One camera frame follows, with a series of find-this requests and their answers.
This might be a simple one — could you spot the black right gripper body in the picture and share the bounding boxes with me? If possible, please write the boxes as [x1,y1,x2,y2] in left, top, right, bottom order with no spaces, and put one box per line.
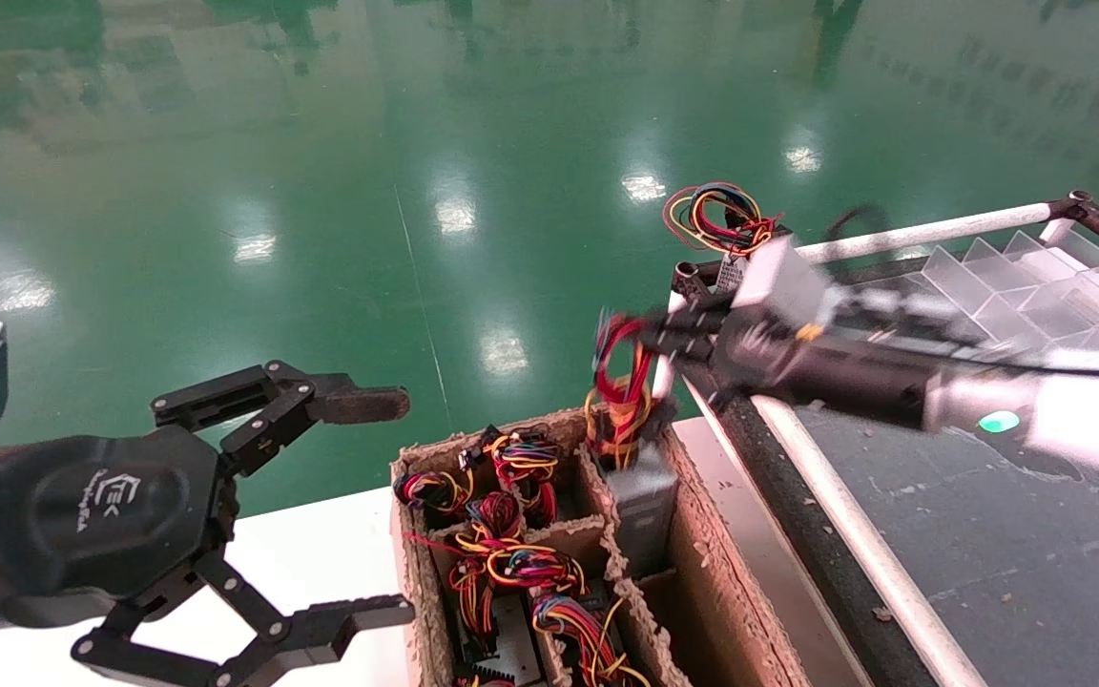
[712,320,932,430]

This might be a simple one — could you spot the colourful wire bundle with tag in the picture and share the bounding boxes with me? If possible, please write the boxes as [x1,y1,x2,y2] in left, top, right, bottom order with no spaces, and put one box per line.
[661,179,786,293]

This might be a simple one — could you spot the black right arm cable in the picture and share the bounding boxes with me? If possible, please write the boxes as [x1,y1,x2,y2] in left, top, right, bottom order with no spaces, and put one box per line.
[979,349,1099,381]

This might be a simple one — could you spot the white rail pipe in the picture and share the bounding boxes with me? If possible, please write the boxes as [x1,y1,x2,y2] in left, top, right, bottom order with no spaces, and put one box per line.
[750,394,989,687]
[796,200,1056,265]

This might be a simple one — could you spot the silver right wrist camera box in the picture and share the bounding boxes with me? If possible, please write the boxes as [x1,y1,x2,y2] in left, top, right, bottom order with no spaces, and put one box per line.
[731,237,841,333]

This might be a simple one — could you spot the clear acrylic divider tray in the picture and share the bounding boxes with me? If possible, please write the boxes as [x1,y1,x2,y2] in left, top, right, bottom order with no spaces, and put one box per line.
[845,227,1099,352]

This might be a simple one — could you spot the cardboard box with dividers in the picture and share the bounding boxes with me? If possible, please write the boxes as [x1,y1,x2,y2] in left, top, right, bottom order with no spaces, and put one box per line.
[389,406,789,687]

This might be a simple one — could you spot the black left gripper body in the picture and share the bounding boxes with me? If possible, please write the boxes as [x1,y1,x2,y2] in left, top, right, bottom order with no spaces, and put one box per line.
[0,427,238,600]

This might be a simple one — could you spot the grey power supply colourful wires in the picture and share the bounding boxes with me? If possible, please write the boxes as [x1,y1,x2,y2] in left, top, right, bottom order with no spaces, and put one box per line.
[459,491,524,545]
[529,593,653,687]
[393,468,476,521]
[459,427,562,526]
[447,539,587,683]
[586,310,682,578]

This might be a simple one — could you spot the black conveyor belt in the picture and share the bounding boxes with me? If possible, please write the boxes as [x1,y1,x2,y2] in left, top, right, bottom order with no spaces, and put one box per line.
[702,382,1099,687]

